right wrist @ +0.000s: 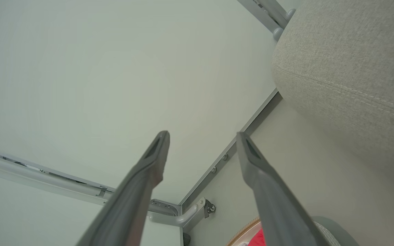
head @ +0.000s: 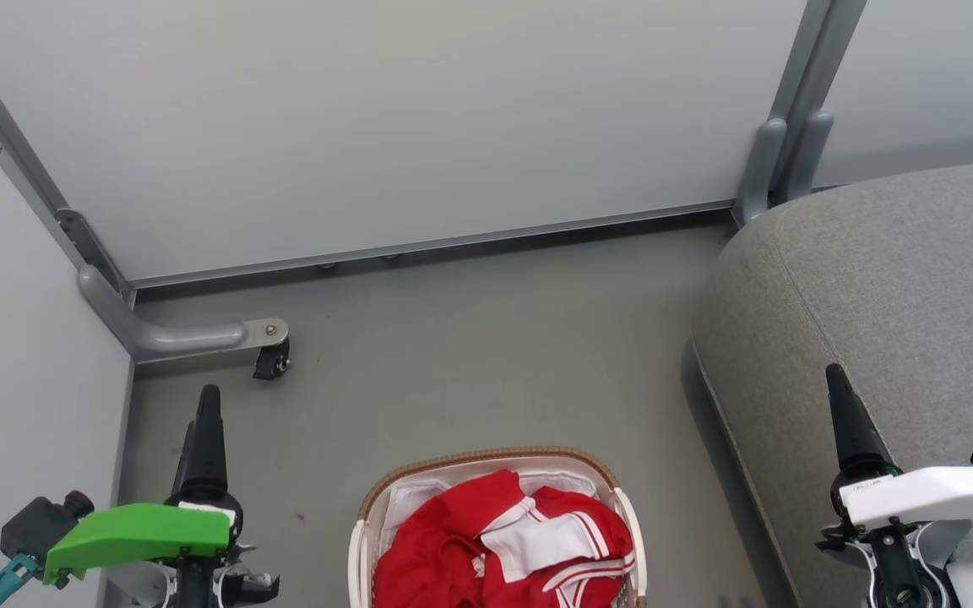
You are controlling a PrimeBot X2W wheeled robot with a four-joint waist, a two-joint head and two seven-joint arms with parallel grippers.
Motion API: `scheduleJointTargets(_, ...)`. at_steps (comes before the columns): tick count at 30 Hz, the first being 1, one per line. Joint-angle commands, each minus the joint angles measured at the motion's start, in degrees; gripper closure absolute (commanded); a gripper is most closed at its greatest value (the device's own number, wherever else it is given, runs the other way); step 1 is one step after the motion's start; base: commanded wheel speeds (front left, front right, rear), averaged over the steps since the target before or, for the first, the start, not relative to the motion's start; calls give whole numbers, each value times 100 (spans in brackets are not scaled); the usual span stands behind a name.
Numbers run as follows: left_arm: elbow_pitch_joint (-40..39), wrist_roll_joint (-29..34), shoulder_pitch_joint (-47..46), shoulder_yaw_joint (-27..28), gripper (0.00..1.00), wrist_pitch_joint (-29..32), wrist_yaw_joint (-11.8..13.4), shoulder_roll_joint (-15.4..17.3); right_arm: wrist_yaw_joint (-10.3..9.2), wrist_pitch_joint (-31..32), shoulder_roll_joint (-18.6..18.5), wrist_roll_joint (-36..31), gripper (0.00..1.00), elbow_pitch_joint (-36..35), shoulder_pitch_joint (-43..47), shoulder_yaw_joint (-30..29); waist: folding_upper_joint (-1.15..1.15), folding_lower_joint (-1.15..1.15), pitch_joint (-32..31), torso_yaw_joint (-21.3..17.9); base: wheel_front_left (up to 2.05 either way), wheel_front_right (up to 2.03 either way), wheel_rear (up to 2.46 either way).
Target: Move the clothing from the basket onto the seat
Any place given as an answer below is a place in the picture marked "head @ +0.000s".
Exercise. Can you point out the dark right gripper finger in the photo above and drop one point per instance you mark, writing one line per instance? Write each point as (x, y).
(858, 439)

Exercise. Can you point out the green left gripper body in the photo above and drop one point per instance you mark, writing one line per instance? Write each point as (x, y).
(136, 532)

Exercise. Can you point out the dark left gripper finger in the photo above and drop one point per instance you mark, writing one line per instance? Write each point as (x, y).
(184, 452)
(208, 447)

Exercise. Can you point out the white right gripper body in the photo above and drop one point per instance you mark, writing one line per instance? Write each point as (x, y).
(934, 494)

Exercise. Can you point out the red jersey with white collar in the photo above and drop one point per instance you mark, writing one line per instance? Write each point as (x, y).
(436, 549)

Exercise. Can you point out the red shorts with white stripe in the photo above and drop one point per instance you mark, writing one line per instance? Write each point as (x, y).
(592, 583)

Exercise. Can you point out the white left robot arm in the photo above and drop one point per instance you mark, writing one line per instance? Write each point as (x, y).
(136, 587)

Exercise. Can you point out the grey fabric sofa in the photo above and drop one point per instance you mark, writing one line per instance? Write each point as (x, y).
(892, 295)

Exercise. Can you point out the black caster wheel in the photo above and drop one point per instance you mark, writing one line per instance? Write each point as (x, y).
(271, 361)

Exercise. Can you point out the grey metal partition foot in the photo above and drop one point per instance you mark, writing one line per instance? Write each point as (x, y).
(174, 338)

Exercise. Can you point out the white wicker-rimmed laundry basket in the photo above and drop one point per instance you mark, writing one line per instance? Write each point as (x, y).
(368, 523)

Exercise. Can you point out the white basket liner cloth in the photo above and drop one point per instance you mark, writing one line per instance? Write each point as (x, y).
(406, 498)

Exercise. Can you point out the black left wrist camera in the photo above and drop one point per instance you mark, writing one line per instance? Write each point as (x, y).
(35, 528)

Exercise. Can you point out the grey aluminium partition rail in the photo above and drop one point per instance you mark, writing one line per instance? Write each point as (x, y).
(419, 246)

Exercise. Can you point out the grey double partition post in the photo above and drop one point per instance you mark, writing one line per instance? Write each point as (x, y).
(790, 127)

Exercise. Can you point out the grey corner partition post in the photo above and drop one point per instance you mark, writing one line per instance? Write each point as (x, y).
(30, 169)

